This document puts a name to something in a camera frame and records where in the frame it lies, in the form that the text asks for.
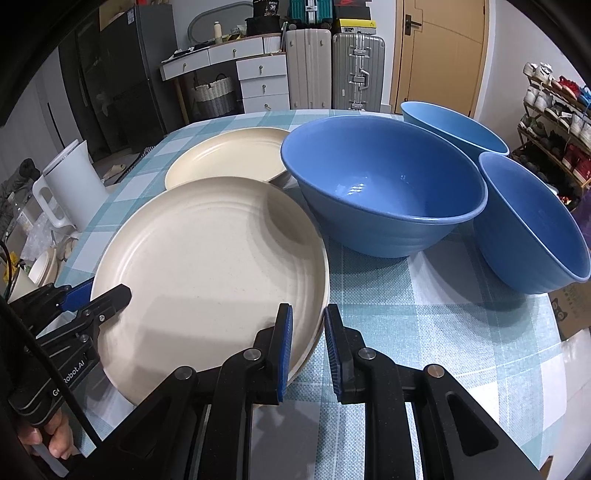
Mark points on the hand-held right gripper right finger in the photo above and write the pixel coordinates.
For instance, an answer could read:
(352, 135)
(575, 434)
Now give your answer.
(334, 350)

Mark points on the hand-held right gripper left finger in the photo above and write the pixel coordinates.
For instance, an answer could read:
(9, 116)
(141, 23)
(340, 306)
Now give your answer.
(284, 350)

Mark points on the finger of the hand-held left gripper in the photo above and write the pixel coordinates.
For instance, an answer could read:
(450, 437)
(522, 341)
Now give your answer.
(76, 295)
(111, 297)

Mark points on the blue bowl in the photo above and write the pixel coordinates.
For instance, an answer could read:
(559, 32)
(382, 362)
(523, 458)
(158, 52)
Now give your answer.
(369, 184)
(521, 230)
(452, 129)

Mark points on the person's left hand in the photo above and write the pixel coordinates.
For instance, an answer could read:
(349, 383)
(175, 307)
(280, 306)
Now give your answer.
(51, 438)

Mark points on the beige round container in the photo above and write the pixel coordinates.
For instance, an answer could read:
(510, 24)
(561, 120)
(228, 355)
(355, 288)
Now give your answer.
(44, 272)

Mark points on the white electric kettle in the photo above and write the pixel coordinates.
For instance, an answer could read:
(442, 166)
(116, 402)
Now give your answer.
(74, 184)

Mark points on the dark cloth heap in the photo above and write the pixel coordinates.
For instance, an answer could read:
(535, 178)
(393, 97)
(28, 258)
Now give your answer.
(21, 180)

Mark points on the tall black glass cabinet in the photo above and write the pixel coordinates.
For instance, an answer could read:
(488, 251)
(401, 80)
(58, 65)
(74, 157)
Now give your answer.
(87, 92)

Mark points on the woven laundry basket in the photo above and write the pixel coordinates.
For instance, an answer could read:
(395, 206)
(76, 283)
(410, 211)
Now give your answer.
(214, 97)

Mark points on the black fridge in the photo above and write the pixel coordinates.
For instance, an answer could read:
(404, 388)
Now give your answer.
(138, 69)

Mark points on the brown cardboard box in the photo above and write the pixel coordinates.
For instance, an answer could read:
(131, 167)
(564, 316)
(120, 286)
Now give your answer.
(575, 309)

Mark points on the white dresser desk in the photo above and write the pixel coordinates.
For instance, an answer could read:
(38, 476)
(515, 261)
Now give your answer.
(258, 69)

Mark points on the beige suitcase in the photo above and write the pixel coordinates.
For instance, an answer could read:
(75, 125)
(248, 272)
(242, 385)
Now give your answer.
(307, 69)

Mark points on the silver suitcase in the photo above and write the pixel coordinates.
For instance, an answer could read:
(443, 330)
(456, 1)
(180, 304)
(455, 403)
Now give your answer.
(358, 69)

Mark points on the white bottle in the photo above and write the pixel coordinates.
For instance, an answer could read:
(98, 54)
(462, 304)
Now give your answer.
(218, 32)

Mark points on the wooden shoe rack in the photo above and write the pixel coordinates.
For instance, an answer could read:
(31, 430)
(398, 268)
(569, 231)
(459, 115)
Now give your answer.
(524, 134)

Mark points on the grey framed oval mirror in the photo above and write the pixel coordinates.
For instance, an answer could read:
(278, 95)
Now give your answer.
(203, 18)

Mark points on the shoe rack with shoes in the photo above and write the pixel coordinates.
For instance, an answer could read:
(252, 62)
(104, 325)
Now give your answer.
(572, 159)

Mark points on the black storage bag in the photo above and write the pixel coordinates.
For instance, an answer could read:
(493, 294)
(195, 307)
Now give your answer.
(263, 26)

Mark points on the wooden door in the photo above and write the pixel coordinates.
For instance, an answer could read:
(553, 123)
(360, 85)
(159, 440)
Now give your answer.
(438, 55)

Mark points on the yellow black shoe box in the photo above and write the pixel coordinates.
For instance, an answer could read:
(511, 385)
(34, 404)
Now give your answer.
(351, 25)

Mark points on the black printed pouch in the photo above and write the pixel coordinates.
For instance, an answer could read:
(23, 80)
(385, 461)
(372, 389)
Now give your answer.
(267, 8)

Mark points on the large black shoe box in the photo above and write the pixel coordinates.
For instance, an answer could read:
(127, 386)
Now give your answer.
(351, 13)

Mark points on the teal suitcase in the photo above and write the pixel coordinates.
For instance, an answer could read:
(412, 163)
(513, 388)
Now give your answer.
(309, 11)

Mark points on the red black shoe box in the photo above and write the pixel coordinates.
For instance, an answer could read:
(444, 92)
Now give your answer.
(351, 2)

